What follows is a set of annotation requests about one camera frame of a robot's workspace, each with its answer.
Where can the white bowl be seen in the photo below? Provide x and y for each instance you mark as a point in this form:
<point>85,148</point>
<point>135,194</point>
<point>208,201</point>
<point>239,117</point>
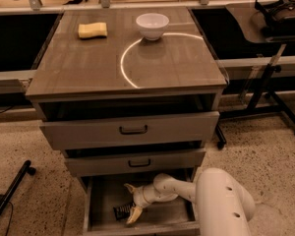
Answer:
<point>152,25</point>

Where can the black drawer handle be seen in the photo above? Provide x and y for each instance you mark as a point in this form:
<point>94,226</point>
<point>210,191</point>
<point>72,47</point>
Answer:
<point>133,130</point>
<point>139,163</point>

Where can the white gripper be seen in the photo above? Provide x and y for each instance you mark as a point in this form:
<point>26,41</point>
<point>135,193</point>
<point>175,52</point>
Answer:
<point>142,195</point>

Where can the yellow sponge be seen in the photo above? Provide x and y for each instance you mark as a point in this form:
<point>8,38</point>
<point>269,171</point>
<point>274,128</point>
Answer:
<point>92,30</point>

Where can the black wheeled leg left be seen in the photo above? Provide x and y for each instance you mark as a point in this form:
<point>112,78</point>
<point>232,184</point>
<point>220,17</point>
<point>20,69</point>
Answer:
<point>6,197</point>

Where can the grey drawer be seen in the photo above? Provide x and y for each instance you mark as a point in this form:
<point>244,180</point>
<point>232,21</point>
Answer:
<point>104,133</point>
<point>118,163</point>
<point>175,218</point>

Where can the middle grey drawer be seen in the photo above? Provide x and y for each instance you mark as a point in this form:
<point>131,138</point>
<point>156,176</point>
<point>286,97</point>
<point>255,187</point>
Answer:
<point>118,163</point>

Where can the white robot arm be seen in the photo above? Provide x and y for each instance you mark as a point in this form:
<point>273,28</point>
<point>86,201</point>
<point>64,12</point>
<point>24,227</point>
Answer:
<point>224,207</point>

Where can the black top drawer handle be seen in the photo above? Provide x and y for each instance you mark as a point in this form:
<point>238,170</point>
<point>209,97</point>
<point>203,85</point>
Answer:
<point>133,130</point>

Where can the black stand with side table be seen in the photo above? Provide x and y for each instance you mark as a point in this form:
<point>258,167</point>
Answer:
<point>257,28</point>

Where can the bottom grey drawer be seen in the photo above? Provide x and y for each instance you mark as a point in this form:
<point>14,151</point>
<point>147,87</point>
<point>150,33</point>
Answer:
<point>175,218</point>

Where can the top grey drawer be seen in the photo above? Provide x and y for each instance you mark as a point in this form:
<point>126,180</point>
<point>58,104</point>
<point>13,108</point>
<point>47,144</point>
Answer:
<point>104,133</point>

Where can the black VR headset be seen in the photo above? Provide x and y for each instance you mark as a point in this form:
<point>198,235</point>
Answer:
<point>279,16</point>

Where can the black middle drawer handle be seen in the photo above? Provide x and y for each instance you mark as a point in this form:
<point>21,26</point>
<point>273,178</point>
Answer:
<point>139,163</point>

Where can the grey drawer cabinet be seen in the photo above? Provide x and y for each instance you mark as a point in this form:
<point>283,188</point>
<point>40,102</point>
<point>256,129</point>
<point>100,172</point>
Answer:
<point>124,75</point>

